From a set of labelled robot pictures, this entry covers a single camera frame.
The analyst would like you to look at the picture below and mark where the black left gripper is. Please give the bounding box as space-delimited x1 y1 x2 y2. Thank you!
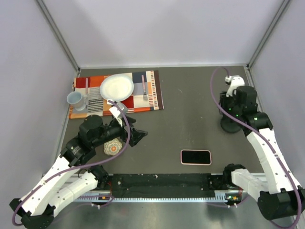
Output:
92 115 147 147

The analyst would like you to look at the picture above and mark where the black phone stand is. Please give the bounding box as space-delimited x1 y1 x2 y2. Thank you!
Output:
220 115 242 134

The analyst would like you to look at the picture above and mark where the black phone pink case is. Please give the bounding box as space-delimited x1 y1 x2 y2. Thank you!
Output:
180 150 212 166

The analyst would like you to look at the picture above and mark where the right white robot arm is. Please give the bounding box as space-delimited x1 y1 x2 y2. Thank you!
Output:
219 86 305 220

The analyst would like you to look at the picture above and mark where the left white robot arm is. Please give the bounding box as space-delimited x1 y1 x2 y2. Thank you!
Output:
10 115 148 229

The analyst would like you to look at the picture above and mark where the colourful patchwork placemat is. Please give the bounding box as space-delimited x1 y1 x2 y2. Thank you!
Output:
69 70 164 119

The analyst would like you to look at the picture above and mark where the white round plate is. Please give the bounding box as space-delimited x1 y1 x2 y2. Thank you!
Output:
100 74 134 102

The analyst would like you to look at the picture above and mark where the light blue mug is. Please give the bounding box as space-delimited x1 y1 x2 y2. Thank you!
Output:
66 91 88 111

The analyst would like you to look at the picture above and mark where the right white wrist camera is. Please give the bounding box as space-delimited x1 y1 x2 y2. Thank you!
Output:
225 75 245 97

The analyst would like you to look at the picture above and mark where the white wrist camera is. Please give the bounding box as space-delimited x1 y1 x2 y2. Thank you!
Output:
225 75 245 97
107 99 128 127

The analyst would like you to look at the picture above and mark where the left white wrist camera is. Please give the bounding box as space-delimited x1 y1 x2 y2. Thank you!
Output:
107 99 128 127

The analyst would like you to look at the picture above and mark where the pink handled fork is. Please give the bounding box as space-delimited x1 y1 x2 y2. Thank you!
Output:
142 75 148 101

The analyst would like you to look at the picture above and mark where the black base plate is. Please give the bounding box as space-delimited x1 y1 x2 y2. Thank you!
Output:
109 174 212 194

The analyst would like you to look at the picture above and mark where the pink handled knife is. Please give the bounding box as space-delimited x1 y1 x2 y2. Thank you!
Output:
85 78 89 99

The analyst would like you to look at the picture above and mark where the right aluminium frame post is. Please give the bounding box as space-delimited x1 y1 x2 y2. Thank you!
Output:
246 0 292 70

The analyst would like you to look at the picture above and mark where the aluminium frame post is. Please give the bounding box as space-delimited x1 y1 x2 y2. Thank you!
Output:
35 0 81 72
246 0 292 70

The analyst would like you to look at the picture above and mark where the grey slotted cable duct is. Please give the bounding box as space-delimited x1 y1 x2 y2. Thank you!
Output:
71 190 241 203

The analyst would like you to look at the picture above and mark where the left aluminium frame post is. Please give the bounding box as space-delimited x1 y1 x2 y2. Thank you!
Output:
35 0 81 72

